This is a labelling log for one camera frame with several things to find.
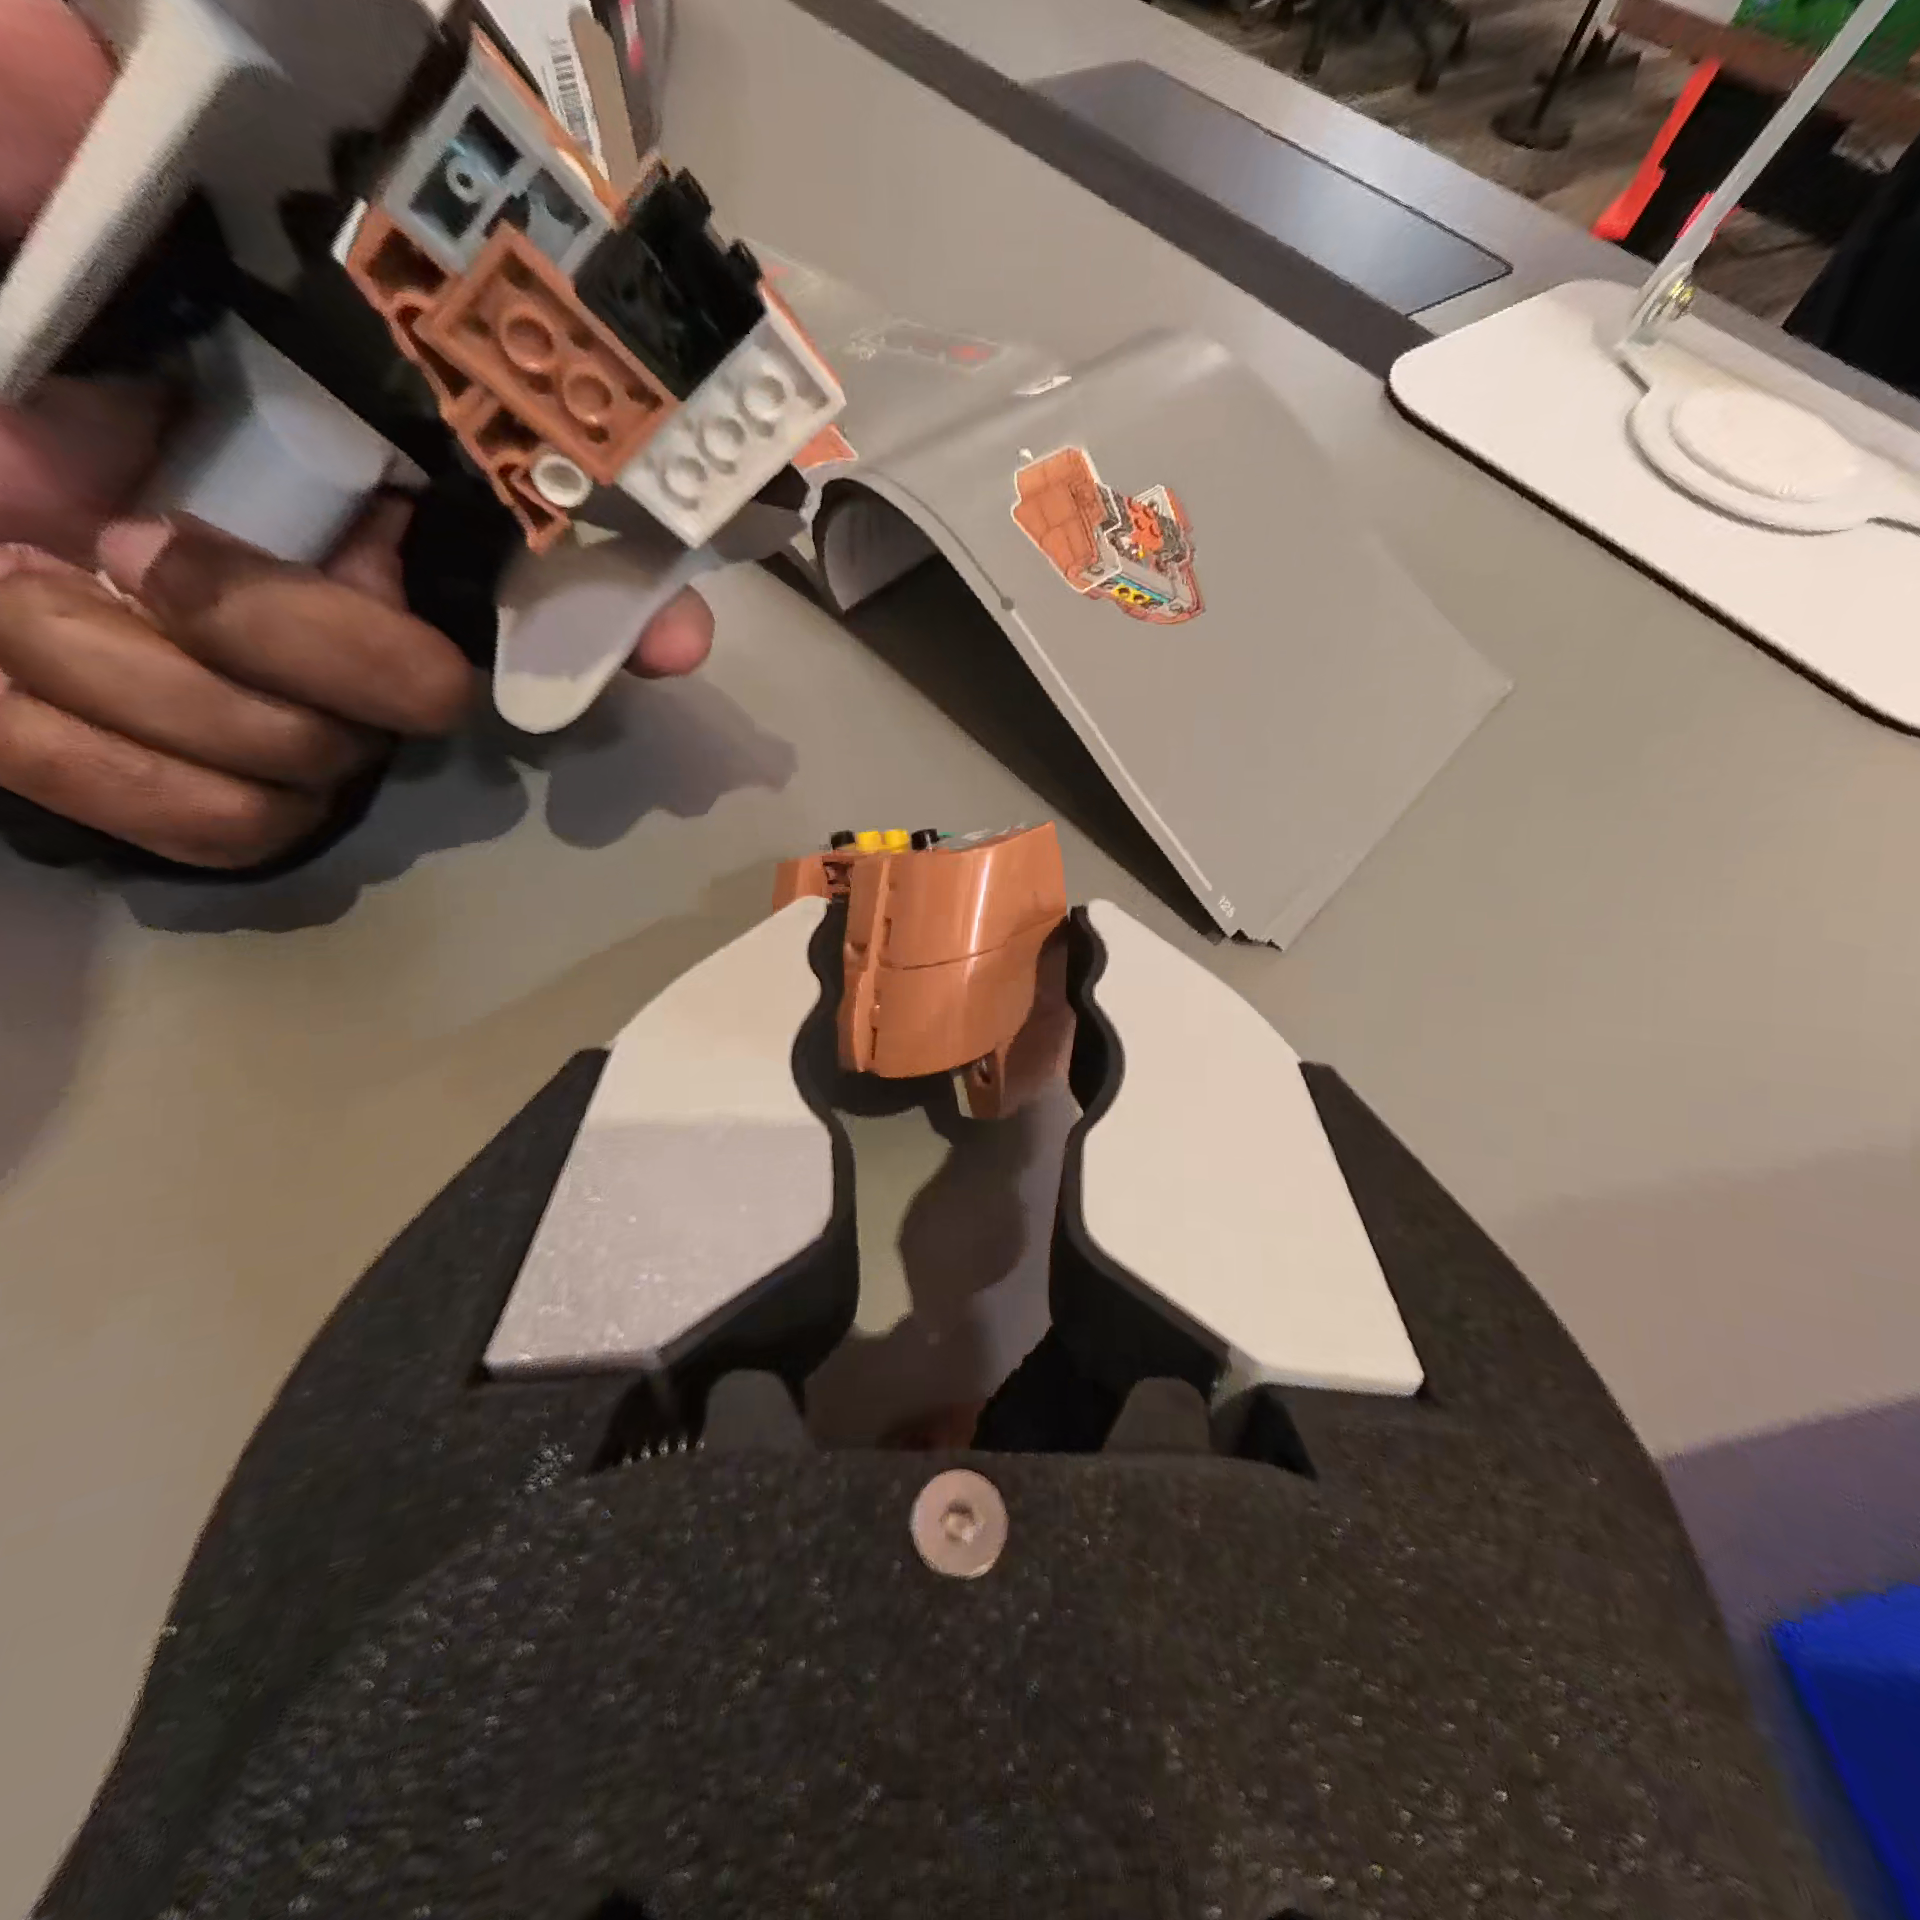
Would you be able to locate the brown toy brick vehicle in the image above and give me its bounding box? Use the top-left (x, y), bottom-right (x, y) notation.
top-left (769, 822), bottom-right (1082, 1124)

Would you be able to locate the blue plastic bin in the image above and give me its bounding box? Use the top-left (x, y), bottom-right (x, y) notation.
top-left (1766, 1582), bottom-right (1920, 1920)

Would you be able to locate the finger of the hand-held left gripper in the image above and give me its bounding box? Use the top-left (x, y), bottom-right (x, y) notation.
top-left (141, 322), bottom-right (437, 569)
top-left (0, 0), bottom-right (291, 404)

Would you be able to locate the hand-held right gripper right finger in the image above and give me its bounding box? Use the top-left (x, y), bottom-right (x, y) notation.
top-left (1056, 900), bottom-right (1426, 1402)

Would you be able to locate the white stand with flat base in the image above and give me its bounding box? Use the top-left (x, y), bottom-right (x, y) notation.
top-left (1387, 0), bottom-right (1920, 737)

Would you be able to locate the open grey booklet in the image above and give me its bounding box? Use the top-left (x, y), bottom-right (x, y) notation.
top-left (772, 276), bottom-right (1517, 951)

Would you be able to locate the brown toy brick assembly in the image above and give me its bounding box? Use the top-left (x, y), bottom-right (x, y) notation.
top-left (342, 28), bottom-right (860, 561)

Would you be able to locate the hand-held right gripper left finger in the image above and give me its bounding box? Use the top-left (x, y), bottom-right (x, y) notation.
top-left (483, 897), bottom-right (860, 1383)

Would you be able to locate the long brown-edged table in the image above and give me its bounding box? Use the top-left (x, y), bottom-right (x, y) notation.
top-left (1612, 0), bottom-right (1920, 143)

